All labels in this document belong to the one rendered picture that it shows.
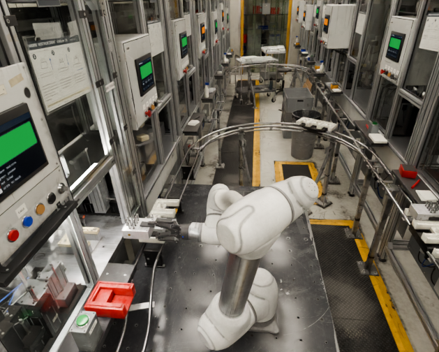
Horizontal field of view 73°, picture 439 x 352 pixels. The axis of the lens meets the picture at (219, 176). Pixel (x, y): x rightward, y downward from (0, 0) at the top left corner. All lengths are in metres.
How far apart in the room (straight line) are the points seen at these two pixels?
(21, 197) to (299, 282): 1.31
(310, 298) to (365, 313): 0.95
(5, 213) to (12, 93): 0.33
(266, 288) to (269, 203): 0.59
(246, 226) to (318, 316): 0.93
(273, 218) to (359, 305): 1.86
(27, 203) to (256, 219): 0.68
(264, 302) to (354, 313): 1.27
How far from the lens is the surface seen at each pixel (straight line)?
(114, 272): 1.51
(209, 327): 1.26
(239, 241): 0.76
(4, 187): 0.95
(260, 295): 1.33
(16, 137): 0.98
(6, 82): 1.01
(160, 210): 1.84
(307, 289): 1.69
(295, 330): 1.55
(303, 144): 4.22
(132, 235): 1.47
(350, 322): 2.48
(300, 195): 0.85
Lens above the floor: 1.97
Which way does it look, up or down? 31 degrees down
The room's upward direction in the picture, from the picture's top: 2 degrees counter-clockwise
